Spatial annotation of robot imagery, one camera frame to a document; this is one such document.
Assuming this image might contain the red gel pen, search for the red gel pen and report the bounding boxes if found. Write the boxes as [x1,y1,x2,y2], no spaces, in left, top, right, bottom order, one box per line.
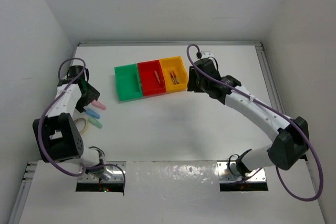
[172,70,180,84]

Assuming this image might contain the orange pen cap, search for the orange pen cap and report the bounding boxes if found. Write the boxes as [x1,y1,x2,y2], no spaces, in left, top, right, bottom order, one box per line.
[154,70,161,84]

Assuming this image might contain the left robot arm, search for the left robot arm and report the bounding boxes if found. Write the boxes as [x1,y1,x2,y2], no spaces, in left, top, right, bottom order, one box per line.
[33,65,104,177]

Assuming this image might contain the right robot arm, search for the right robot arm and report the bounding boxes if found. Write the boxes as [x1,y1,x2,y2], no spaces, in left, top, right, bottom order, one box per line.
[187,58,309,177]

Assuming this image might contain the yellow plastic bin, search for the yellow plastic bin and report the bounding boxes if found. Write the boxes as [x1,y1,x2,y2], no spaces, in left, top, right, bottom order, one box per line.
[159,56,188,93]

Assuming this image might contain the beige masking tape roll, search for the beige masking tape roll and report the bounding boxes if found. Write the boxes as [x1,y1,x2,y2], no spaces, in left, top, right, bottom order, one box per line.
[74,118,88,135]

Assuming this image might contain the green plastic bin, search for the green plastic bin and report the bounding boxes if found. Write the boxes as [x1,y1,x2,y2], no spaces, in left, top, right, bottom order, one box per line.
[114,64,143,101]

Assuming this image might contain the red plastic bin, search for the red plastic bin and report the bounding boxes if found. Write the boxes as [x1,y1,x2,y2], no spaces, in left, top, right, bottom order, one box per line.
[137,60,166,97]

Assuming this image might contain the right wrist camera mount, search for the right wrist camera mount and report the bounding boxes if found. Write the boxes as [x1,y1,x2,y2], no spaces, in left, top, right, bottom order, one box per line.
[196,51,214,59]

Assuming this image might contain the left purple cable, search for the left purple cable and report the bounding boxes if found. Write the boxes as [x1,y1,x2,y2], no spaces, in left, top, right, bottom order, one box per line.
[38,58,126,192]

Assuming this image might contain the left base plate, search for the left base plate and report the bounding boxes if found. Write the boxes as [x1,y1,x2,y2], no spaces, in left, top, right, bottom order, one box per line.
[77,161,126,184]

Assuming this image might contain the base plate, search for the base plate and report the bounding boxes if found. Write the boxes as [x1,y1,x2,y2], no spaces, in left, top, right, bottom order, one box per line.
[77,161,126,184]
[217,161,267,184]

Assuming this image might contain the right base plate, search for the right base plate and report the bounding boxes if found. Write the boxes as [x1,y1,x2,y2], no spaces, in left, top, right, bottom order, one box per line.
[217,161,267,184]

